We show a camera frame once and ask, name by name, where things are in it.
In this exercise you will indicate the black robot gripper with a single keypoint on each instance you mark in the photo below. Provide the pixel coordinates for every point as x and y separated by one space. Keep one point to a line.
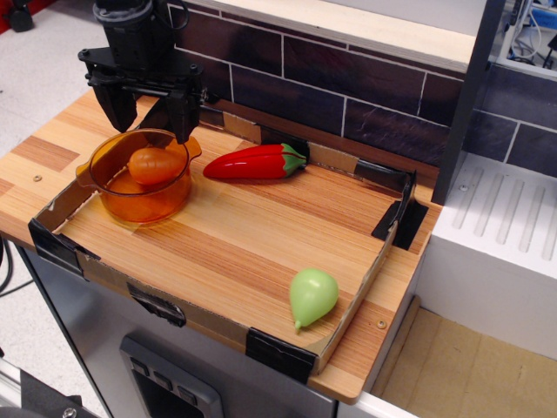
140 59

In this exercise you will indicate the orange plastic toy carrot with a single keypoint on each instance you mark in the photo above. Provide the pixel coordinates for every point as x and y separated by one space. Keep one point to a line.
151 166

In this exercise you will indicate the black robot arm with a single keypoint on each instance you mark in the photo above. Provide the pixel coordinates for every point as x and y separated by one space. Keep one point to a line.
157 117

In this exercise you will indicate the orange transparent plastic pot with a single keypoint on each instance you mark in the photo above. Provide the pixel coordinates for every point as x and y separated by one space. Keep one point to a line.
107 172

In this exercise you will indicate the red plastic toy chili pepper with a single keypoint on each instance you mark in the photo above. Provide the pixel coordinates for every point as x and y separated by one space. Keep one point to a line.
259 162

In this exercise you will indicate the light wooden upper shelf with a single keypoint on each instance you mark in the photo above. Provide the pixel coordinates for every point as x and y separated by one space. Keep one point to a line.
391 36

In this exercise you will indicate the green plastic toy pear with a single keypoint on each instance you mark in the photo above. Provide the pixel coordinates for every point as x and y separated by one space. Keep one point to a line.
313 294

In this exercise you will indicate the grey toy oven control panel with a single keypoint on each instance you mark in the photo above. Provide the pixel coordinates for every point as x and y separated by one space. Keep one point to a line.
165 389

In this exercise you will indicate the white toy sink drainboard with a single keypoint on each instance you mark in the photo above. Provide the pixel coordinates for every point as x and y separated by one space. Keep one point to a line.
490 264

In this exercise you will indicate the dark grey right shelf post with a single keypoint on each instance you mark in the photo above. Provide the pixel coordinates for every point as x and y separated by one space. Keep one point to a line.
475 76

